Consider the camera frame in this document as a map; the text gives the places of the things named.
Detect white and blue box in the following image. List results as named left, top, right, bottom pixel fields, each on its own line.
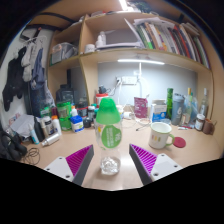
left=149, top=99, right=168, bottom=123

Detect hanging clothes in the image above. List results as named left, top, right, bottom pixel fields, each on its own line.
left=2, top=33, right=48, bottom=113

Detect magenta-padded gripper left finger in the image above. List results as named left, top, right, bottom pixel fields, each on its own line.
left=44, top=144, right=95, bottom=187

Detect black container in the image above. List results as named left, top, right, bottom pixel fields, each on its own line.
left=55, top=84, right=75, bottom=104

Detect dark green bottle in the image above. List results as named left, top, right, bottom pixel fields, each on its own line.
left=166, top=87, right=175, bottom=120

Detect green plastic jar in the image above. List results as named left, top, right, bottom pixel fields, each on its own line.
left=55, top=101, right=73, bottom=131

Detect clear glass bottle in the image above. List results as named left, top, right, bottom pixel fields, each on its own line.
left=199, top=88, right=210, bottom=118

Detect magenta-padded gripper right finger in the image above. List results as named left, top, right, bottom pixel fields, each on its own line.
left=128, top=143, right=184, bottom=186

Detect flat round red coaster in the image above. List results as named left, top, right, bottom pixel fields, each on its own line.
left=172, top=136, right=187, bottom=149

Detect red and white canister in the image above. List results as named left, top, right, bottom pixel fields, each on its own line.
left=95, top=85, right=110, bottom=108

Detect white bottle with orange cap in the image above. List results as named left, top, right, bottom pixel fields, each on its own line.
left=51, top=114, right=63, bottom=136

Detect black coiled cable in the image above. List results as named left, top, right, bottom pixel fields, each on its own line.
left=21, top=146, right=42, bottom=166

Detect clear bottle with green cap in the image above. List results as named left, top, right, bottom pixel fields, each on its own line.
left=94, top=97, right=123, bottom=176

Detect black bag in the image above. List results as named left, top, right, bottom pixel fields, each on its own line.
left=0, top=124, right=28, bottom=161

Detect brown cup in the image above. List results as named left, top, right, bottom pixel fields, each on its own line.
left=202, top=118, right=218, bottom=136

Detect yellow-capped bottle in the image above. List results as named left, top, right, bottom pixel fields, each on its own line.
left=184, top=87, right=193, bottom=124

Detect green-capped slim bottle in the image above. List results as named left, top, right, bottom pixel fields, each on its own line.
left=188, top=91, right=198, bottom=123

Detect ceiling light tube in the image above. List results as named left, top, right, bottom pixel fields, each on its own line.
left=118, top=0, right=129, bottom=11

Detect white bottle with blue label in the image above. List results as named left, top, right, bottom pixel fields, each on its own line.
left=69, top=107, right=85, bottom=133

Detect white mug with green handle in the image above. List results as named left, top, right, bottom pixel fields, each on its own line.
left=147, top=121, right=176, bottom=150

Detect white bottle lying flat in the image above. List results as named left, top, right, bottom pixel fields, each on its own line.
left=40, top=132, right=62, bottom=148

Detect white tube with blue cap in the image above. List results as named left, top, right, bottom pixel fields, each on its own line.
left=28, top=123, right=40, bottom=145

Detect white paper sheets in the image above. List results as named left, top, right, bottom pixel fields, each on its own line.
left=9, top=114, right=36, bottom=138

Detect white light bar desk lamp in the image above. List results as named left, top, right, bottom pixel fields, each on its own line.
left=117, top=58, right=166, bottom=88

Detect magenta snack pouch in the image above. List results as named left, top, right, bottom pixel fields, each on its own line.
left=133, top=96, right=149, bottom=119

